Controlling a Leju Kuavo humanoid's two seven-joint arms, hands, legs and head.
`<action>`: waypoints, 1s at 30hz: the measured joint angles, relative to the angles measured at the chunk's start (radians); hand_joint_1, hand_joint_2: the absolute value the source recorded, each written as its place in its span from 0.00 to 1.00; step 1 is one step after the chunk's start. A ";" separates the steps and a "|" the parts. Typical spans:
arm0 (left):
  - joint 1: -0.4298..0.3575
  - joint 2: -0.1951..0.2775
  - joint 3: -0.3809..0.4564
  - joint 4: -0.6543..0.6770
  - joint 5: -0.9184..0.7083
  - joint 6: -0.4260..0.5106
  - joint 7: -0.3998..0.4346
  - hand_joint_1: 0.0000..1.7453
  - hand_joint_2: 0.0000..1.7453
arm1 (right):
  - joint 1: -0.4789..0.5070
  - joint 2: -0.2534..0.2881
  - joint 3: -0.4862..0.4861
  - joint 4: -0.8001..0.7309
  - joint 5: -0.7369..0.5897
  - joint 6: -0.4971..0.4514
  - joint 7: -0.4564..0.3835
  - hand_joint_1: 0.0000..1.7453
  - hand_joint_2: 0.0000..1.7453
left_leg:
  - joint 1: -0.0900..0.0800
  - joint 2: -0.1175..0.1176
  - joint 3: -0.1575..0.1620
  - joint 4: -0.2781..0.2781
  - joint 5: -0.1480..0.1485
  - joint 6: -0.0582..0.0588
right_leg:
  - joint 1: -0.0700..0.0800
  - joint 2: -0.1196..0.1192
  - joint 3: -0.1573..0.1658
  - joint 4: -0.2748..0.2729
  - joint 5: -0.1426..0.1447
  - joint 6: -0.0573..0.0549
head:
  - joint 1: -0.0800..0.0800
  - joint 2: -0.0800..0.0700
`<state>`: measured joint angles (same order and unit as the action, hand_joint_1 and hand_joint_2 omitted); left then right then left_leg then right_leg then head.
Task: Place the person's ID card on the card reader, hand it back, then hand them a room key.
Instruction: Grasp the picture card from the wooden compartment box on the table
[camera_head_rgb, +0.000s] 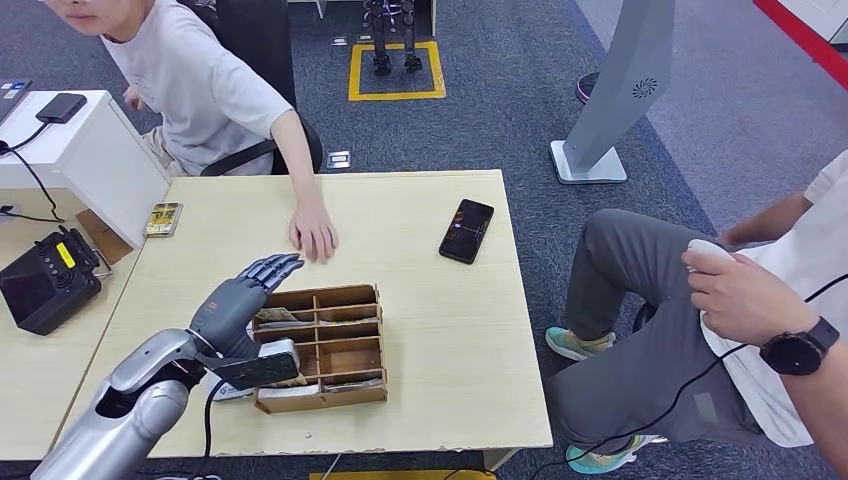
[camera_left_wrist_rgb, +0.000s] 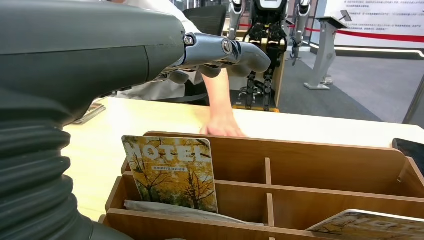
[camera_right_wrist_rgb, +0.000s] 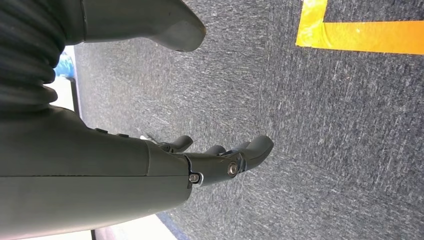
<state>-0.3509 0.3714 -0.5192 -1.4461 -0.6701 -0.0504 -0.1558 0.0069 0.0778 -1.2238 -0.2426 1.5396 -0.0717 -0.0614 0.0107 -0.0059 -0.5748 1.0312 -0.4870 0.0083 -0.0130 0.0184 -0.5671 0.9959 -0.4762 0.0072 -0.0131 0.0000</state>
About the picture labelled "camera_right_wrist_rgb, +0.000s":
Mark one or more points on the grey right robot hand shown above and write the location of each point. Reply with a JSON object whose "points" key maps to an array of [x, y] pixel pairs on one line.
{"points": [[82, 185]]}

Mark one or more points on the teal sneaker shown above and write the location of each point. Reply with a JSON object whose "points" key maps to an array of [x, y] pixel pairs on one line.
{"points": [[64, 66]]}

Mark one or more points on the yellow floor tape outline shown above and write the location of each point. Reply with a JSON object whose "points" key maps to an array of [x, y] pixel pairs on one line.
{"points": [[364, 36]]}

